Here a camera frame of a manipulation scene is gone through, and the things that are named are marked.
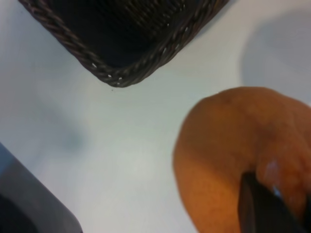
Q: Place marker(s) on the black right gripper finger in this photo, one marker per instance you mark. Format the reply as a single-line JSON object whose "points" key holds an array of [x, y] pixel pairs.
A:
{"points": [[262, 213]]}

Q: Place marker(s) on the orange citrus fruit with knob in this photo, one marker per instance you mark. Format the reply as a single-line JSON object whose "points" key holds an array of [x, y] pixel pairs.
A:
{"points": [[218, 145]]}

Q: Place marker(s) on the dark brown wicker basket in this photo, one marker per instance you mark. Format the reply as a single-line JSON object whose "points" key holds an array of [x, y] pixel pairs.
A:
{"points": [[136, 29]]}

